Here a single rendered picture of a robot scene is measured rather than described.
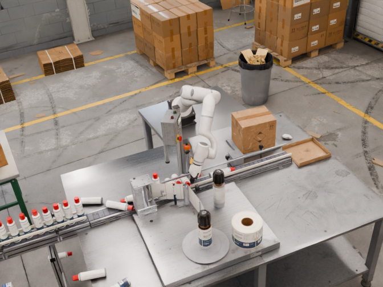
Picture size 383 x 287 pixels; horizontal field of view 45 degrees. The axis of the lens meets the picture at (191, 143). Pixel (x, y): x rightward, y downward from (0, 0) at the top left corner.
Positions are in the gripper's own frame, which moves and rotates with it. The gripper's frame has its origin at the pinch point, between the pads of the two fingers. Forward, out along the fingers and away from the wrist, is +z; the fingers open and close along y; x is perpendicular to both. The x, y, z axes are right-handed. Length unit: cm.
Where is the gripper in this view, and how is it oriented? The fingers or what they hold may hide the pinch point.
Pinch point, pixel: (192, 180)
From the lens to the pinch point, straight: 347.3
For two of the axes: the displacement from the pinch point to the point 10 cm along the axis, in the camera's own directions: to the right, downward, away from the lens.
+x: 8.8, 0.4, 4.7
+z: -2.6, 8.7, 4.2
